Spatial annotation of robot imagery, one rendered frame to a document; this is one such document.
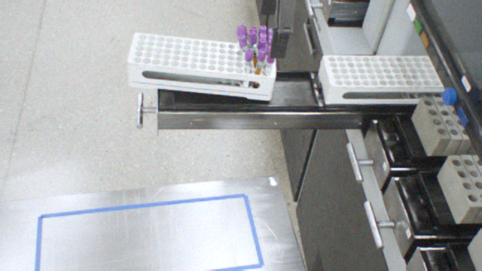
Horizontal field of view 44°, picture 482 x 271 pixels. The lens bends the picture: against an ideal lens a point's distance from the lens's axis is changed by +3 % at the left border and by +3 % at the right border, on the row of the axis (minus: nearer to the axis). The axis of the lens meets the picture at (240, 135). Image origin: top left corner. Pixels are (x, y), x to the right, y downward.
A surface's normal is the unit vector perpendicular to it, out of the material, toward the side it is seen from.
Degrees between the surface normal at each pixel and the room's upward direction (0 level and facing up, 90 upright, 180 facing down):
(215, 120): 90
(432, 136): 90
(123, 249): 0
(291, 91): 0
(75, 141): 0
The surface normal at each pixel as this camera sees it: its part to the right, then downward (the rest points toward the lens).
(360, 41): 0.10, -0.68
